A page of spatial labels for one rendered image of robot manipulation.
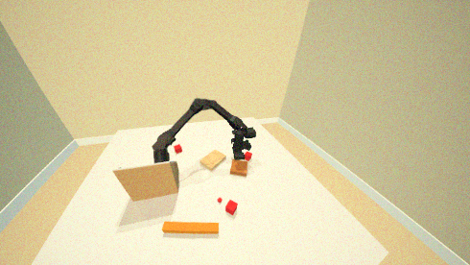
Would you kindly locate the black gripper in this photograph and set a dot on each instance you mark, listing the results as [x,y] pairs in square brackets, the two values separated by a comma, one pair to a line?
[237,150]

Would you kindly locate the small red block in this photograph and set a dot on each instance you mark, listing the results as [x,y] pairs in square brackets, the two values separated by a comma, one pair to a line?
[178,149]
[231,207]
[248,156]

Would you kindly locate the orange flat bar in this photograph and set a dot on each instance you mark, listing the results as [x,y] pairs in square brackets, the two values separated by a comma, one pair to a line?
[190,227]

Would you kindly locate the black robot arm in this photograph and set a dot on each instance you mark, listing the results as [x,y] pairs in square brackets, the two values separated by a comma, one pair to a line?
[167,138]

